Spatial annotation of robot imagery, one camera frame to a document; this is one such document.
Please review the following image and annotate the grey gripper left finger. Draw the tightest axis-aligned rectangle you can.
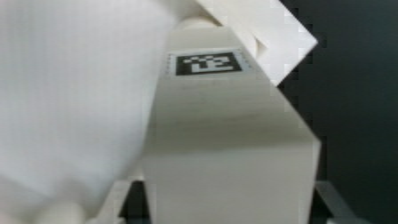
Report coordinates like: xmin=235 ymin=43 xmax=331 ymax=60
xmin=97 ymin=180 xmax=146 ymax=224

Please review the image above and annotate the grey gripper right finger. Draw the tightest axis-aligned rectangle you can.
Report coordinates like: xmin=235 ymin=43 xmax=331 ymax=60
xmin=315 ymin=181 xmax=365 ymax=224

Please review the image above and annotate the white desk tabletop tray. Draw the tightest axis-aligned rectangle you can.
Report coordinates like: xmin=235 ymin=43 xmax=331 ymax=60
xmin=0 ymin=0 xmax=317 ymax=224

